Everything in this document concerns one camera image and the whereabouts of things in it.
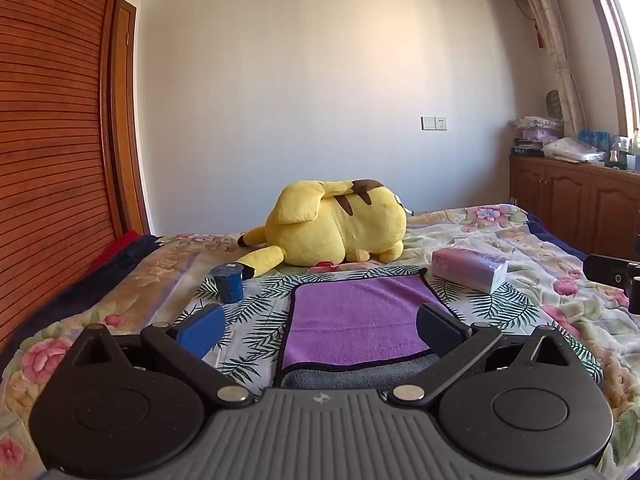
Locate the blue cup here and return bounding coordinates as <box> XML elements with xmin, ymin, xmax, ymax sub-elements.
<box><xmin>210</xmin><ymin>263</ymin><xmax>244</xmax><ymax>304</ymax></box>

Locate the leaf print cloth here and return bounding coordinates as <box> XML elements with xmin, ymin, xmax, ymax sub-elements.
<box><xmin>172</xmin><ymin>262</ymin><xmax>604</xmax><ymax>397</ymax></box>

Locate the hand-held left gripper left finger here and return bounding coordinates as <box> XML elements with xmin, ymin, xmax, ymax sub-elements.
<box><xmin>65</xmin><ymin>303</ymin><xmax>254</xmax><ymax>409</ymax></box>

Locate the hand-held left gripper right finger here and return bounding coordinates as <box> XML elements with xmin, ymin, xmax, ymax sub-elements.
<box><xmin>387</xmin><ymin>302</ymin><xmax>584</xmax><ymax>408</ymax></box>

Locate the wooden window frame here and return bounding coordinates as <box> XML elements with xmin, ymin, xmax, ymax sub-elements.
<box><xmin>575</xmin><ymin>0</ymin><xmax>640</xmax><ymax>137</ymax></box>

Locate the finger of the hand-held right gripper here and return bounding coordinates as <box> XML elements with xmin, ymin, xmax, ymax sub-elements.
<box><xmin>584</xmin><ymin>254</ymin><xmax>640</xmax><ymax>316</ymax></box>

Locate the yellow plush toy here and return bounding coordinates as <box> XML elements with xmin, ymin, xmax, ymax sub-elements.
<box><xmin>235</xmin><ymin>178</ymin><xmax>409</xmax><ymax>279</ymax></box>

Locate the white plastic bag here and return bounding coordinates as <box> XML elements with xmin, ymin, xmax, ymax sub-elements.
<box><xmin>542</xmin><ymin>137</ymin><xmax>607</xmax><ymax>164</ymax></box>

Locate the wooden cabinet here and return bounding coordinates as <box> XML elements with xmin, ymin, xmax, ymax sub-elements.
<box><xmin>508</xmin><ymin>154</ymin><xmax>640</xmax><ymax>262</ymax></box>

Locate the blue box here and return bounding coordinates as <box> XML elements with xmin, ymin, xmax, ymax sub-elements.
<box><xmin>577</xmin><ymin>130</ymin><xmax>612</xmax><ymax>151</ymax></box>

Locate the dark blue cloth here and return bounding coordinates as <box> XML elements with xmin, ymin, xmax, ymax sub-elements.
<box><xmin>0</xmin><ymin>234</ymin><xmax>164</xmax><ymax>363</ymax></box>

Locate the group of small bottles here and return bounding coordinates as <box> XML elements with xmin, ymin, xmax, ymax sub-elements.
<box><xmin>606</xmin><ymin>131</ymin><xmax>640</xmax><ymax>171</ymax></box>

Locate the stack of folded cloths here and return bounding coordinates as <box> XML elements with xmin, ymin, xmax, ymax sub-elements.
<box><xmin>515</xmin><ymin>116</ymin><xmax>564</xmax><ymax>144</ymax></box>

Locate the patterned curtain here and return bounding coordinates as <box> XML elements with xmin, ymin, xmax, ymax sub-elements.
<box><xmin>509</xmin><ymin>0</ymin><xmax>587</xmax><ymax>139</ymax></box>

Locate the pink tissue pack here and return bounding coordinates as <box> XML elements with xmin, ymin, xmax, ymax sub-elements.
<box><xmin>431</xmin><ymin>247</ymin><xmax>510</xmax><ymax>295</ymax></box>

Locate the dark blue bedsheet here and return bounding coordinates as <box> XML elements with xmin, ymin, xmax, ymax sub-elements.
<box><xmin>525</xmin><ymin>212</ymin><xmax>590</xmax><ymax>262</ymax></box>

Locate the red cloth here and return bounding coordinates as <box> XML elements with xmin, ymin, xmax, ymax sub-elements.
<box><xmin>89</xmin><ymin>230</ymin><xmax>144</xmax><ymax>275</ymax></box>

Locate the wooden slatted wardrobe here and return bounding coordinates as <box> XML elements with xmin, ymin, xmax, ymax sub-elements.
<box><xmin>0</xmin><ymin>0</ymin><xmax>151</xmax><ymax>351</ymax></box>

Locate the grey towel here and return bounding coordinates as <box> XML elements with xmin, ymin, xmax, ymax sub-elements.
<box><xmin>273</xmin><ymin>352</ymin><xmax>442</xmax><ymax>392</ymax></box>

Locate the purple towel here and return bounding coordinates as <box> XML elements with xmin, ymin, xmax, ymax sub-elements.
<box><xmin>280</xmin><ymin>271</ymin><xmax>455</xmax><ymax>368</ymax></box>

